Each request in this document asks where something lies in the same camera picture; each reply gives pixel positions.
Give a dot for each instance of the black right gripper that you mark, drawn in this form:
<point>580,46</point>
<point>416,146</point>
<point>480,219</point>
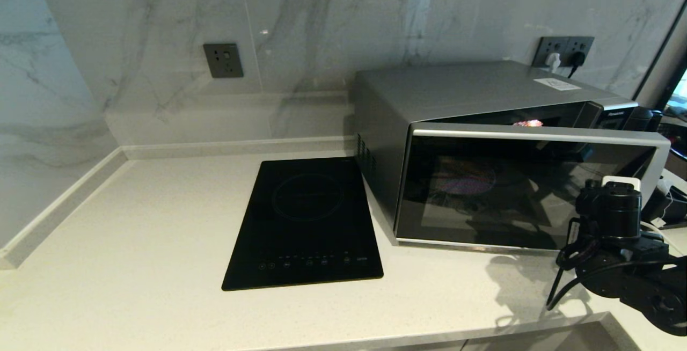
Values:
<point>612,209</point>

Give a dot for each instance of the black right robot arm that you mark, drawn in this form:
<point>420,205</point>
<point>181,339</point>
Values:
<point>644,286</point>

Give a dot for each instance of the silver microwave oven body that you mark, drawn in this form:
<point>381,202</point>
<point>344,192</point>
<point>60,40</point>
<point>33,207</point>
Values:
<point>456,85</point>

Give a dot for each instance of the white paper sticker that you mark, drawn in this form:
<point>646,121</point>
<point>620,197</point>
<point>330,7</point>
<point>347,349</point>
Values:
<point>557,84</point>

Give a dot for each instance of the black power plug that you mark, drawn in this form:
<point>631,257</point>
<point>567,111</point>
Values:
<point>577,59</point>

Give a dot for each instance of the white power plug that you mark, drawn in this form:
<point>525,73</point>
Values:
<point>553,61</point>

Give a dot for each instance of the grey cabinet door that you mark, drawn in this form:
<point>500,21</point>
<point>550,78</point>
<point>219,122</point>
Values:
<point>536,341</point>
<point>429,346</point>

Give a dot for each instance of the black induction cooktop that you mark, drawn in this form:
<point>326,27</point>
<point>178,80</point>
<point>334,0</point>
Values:
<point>306,222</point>

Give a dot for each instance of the dark window frame post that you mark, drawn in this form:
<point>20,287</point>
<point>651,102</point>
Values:
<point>665,61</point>

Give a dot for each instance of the dark grey wall socket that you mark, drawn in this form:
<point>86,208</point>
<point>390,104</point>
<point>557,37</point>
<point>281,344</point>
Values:
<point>545,45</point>
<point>223,60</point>
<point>586,44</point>

